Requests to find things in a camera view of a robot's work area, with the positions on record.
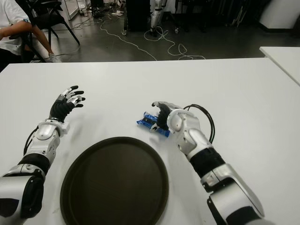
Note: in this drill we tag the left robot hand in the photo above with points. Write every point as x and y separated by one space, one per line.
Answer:
59 109

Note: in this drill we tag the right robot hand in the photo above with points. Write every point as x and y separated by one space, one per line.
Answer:
164 114

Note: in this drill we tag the blue Oreo packet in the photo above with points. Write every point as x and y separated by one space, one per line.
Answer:
146 120

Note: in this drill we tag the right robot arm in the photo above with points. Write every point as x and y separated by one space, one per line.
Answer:
194 138

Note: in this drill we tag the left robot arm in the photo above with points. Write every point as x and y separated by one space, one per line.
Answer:
42 143

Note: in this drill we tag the black chair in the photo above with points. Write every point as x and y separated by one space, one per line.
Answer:
56 18
30 47

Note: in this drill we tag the dark round tray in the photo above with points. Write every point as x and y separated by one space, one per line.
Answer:
114 180

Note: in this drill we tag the black wheeled stand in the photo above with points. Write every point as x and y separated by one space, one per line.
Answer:
174 21

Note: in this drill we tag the silver standing robot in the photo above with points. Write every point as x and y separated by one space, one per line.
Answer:
155 16

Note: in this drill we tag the white cabinet panel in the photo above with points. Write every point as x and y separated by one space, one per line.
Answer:
70 8

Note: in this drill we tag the black wheeled cabinet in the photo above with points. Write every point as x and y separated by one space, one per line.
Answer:
138 14

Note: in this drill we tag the person in white shirt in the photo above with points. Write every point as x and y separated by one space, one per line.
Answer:
9 14

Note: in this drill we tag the white power strip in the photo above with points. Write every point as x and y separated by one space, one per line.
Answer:
117 13

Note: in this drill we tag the folded metal stand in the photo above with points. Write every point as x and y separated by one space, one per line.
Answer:
237 17

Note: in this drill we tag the white side table corner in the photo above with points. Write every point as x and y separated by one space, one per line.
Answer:
283 61

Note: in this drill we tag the white pillar black base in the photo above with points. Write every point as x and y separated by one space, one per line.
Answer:
279 14

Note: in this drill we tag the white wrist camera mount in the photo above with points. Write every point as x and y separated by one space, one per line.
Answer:
65 129

